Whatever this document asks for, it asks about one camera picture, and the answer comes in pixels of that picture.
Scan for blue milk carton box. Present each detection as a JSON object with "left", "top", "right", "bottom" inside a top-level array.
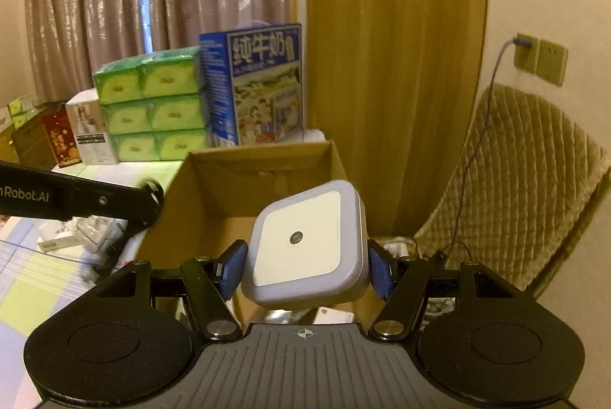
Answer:
[{"left": 199, "top": 23, "right": 305, "bottom": 147}]

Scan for checked cloth desktop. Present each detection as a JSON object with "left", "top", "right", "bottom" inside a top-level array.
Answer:
[{"left": 0, "top": 161, "right": 192, "bottom": 391}]

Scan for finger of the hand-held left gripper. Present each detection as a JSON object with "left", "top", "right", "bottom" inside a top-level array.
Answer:
[
  {"left": 62, "top": 178, "right": 164, "bottom": 225},
  {"left": 93, "top": 219, "right": 154, "bottom": 279}
]

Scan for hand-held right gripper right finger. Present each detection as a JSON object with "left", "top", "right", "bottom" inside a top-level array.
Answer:
[{"left": 367, "top": 241, "right": 519, "bottom": 341}]

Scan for clear plastic container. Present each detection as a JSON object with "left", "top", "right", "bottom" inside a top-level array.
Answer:
[{"left": 71, "top": 218, "right": 129, "bottom": 257}]

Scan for red printed box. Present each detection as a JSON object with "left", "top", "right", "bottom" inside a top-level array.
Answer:
[{"left": 42, "top": 110, "right": 83, "bottom": 166}]

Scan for brown cardboard box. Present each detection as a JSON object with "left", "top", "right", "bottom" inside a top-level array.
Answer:
[{"left": 136, "top": 139, "right": 356, "bottom": 325}]

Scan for chair with quilted beige cover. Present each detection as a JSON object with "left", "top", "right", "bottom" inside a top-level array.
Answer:
[{"left": 413, "top": 84, "right": 611, "bottom": 301}]

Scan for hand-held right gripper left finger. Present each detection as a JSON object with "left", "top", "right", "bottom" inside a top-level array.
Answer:
[{"left": 95, "top": 239, "right": 249, "bottom": 341}]

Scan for small green tissue packs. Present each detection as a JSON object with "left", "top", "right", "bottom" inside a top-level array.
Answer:
[{"left": 7, "top": 96, "right": 37, "bottom": 128}]

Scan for grey charger cable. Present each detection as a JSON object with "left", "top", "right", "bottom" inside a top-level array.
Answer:
[{"left": 438, "top": 36, "right": 532, "bottom": 258}]

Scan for stack of green tissue packs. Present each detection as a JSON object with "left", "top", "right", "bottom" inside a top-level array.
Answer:
[{"left": 93, "top": 46, "right": 211, "bottom": 164}]

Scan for mustard yellow curtain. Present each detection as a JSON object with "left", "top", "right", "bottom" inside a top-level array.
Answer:
[{"left": 305, "top": 0, "right": 488, "bottom": 242}]

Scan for brown cardboard carton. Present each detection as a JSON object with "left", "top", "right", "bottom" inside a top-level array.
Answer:
[{"left": 10, "top": 118, "right": 59, "bottom": 172}]

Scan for white product box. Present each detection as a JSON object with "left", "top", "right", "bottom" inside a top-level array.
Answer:
[{"left": 66, "top": 99, "right": 119, "bottom": 165}]

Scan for white square night light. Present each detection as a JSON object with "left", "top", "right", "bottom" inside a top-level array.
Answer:
[{"left": 241, "top": 180, "right": 370, "bottom": 309}]

